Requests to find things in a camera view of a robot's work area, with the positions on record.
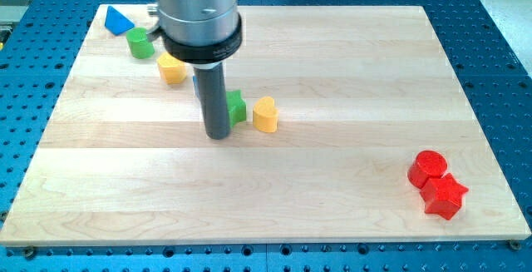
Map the green star block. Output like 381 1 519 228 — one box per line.
226 90 247 128

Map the red star block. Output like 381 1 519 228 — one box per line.
420 173 469 220

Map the yellow heart block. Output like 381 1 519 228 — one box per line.
253 96 279 133

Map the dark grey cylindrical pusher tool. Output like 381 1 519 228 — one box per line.
193 62 230 140

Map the light wooden board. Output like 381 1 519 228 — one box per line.
1 6 530 246

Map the blue block behind tool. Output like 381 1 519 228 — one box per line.
192 75 200 99

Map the yellow pentagon block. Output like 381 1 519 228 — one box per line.
157 52 187 85

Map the green cylinder block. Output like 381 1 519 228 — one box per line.
126 27 155 59

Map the red cylinder block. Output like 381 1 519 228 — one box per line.
407 150 448 189

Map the blue triangle block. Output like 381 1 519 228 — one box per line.
104 6 135 36

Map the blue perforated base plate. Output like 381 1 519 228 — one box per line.
1 0 531 271

